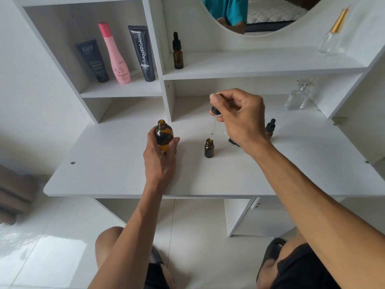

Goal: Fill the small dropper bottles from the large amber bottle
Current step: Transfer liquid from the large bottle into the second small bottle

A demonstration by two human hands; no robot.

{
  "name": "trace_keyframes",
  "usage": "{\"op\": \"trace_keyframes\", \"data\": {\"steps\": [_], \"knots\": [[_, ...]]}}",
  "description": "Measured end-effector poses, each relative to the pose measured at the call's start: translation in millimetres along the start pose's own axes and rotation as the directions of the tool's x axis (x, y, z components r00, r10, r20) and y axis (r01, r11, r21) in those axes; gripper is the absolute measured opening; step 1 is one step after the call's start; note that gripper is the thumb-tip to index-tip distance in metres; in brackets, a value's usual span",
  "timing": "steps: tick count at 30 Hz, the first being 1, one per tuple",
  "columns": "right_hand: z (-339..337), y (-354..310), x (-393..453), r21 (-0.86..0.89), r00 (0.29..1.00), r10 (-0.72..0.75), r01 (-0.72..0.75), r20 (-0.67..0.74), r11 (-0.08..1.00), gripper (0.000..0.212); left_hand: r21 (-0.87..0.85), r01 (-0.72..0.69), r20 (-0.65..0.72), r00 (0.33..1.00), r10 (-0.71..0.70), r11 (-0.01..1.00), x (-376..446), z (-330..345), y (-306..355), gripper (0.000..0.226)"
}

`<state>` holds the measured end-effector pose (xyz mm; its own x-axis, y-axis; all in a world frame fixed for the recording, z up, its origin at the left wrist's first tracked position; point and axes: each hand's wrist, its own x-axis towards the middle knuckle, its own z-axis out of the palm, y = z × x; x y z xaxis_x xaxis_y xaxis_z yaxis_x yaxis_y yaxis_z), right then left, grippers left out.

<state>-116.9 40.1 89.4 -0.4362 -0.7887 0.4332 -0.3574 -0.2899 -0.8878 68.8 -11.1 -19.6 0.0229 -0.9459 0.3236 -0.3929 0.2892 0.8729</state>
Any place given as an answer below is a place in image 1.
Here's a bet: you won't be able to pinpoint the person's left hand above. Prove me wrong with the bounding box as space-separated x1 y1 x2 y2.
143 127 180 181

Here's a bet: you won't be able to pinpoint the person's right hand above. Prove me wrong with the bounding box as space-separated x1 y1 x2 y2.
209 88 272 156

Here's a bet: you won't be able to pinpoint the large amber glass bottle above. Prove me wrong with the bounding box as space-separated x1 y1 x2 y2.
155 119 174 156

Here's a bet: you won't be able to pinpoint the black bulb glass dropper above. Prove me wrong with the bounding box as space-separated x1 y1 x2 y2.
210 106 224 136

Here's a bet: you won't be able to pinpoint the person's left forearm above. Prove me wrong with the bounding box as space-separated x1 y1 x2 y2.
88 177 176 289

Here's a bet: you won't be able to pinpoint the person's right forearm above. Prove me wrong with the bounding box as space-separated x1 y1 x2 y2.
246 142 385 289

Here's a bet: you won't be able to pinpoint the black cap glass dropper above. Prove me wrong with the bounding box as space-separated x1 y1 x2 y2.
222 130 241 147

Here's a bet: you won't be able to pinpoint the small amber dropper bottle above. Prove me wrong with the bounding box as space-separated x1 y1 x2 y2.
265 119 277 139

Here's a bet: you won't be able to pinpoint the clear square glass perfume bottle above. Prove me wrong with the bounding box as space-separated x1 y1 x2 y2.
284 80 315 111

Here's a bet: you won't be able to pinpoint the tall amber dropper bottle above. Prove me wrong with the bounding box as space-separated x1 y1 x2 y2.
172 32 184 70

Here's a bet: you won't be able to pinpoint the white dressing table shelf unit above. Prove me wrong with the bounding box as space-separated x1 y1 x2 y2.
10 0 385 238

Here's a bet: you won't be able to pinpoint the tall black cosmetic tube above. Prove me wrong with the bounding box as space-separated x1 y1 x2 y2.
128 25 156 83

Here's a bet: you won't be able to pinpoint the pink lotion bottle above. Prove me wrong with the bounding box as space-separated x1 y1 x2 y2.
98 22 132 85

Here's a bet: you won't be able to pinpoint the short dark cosmetic tube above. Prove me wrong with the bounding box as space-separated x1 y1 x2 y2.
75 39 110 83

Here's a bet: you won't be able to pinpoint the round mirror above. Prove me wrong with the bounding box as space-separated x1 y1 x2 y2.
200 0 326 37

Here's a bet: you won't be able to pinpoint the person's left leg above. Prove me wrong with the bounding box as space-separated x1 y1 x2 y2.
95 226 125 270

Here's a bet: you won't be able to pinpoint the person's leg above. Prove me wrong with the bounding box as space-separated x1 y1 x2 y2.
256 227 306 289
95 226 125 270

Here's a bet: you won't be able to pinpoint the clear perfume bottle gold cap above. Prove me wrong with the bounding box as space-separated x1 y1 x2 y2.
317 7 350 55

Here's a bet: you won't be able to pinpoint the person's right leg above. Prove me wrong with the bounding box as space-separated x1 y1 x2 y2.
256 227 306 289

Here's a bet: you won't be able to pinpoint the black shorts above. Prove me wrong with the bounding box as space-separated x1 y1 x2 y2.
144 238 342 289

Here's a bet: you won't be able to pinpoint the brown fabric curtain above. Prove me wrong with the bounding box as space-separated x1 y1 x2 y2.
0 164 39 226

